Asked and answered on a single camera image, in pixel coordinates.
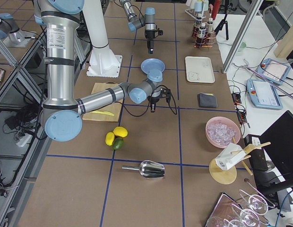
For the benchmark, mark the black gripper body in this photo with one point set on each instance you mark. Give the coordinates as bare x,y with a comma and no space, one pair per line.
154,99
150,34

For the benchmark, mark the blue plate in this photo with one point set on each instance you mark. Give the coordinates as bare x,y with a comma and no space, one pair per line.
152,63

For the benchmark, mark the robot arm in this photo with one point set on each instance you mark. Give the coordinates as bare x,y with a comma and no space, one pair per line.
146,21
61,115

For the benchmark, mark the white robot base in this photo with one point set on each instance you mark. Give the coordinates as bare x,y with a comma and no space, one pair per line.
103,62

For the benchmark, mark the grey folded cloth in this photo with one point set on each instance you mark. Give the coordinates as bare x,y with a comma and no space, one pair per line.
207,101

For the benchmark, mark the cream bear tray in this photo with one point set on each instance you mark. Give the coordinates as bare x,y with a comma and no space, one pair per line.
199,70

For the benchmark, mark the tea bottle left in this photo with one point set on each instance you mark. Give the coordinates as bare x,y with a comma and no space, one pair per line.
196,27

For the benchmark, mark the tea bottle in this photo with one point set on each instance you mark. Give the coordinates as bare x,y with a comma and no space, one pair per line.
202,30
196,27

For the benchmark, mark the tea bottle right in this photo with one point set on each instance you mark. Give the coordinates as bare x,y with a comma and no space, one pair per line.
202,30

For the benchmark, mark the wooden cutting board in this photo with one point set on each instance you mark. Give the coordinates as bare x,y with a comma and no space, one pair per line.
101,98

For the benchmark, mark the round yellow lemon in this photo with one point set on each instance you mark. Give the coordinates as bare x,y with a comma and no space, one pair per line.
120,131

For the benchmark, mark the green lime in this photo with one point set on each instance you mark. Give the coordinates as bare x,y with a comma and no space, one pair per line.
118,143

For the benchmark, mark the oval yellow lemon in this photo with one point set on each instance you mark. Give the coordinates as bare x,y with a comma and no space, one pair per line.
109,139

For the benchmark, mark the yellow plastic knife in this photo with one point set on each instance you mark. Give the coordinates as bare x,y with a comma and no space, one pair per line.
103,112

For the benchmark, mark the pink bowl of ice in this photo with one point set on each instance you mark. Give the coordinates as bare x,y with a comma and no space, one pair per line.
221,131

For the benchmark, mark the metal scoop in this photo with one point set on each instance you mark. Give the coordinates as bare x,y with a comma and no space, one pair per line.
148,169

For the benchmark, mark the black tripod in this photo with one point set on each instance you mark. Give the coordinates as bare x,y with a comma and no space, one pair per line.
224,21

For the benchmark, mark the teach pendant near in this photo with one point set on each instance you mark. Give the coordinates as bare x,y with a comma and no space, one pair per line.
263,95

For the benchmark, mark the teach pendant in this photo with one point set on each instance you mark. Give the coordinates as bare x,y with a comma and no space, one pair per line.
274,71
263,95

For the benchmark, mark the wooden cup stand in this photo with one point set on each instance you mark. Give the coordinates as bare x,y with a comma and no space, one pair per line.
229,176

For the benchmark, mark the teach pendant far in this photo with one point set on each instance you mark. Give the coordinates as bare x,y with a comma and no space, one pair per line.
274,71

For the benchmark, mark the copper wire bottle rack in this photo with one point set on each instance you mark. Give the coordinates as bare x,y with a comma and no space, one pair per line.
209,38

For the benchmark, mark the aluminium frame post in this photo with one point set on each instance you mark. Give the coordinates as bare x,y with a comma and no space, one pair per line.
241,33

